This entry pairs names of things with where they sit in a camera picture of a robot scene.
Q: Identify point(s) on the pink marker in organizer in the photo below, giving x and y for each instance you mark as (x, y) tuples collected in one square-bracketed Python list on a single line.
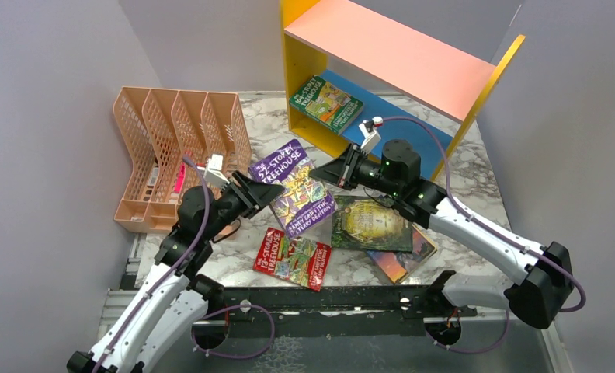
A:
[(179, 178)]

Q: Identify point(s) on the purple 52-storey treehouse book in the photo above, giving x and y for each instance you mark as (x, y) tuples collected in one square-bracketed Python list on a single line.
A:
[(305, 201)]

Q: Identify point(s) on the orange plastic file organizer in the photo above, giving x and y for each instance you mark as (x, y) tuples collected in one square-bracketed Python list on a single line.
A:
[(160, 126)]

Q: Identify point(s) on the yellow pink blue bookshelf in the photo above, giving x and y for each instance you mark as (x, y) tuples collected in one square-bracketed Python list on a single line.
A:
[(439, 76)]

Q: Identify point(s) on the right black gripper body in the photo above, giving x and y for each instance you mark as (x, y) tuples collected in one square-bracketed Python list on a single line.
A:
[(363, 172)]

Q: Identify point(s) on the green 104-storey treehouse book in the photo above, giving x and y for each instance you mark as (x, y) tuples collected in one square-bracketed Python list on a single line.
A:
[(328, 105)]

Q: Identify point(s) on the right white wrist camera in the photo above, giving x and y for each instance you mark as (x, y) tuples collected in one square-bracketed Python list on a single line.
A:
[(371, 136)]

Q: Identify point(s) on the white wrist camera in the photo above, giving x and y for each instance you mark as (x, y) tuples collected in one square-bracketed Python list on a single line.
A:
[(371, 136), (212, 173)]

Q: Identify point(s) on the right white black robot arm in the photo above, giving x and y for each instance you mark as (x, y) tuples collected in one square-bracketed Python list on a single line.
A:
[(539, 278)]

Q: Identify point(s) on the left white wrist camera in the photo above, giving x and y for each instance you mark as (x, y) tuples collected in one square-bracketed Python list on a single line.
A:
[(212, 173)]

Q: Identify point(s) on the dark green Alice book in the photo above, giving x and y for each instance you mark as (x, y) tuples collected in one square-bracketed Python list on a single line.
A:
[(360, 223)]

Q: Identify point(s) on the red 13-storey treehouse book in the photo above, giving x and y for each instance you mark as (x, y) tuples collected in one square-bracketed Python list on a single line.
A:
[(299, 261)]

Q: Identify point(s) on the black mounting rail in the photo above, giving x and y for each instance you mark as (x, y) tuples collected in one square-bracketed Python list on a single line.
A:
[(334, 311)]

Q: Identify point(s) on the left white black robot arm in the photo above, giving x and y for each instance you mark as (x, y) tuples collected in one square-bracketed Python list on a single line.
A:
[(174, 293)]

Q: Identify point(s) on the Jane Eyre book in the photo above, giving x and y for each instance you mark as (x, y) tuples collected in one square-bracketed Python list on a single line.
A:
[(397, 267)]

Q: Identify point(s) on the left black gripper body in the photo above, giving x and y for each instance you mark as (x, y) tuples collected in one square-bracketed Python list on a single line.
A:
[(232, 205)]

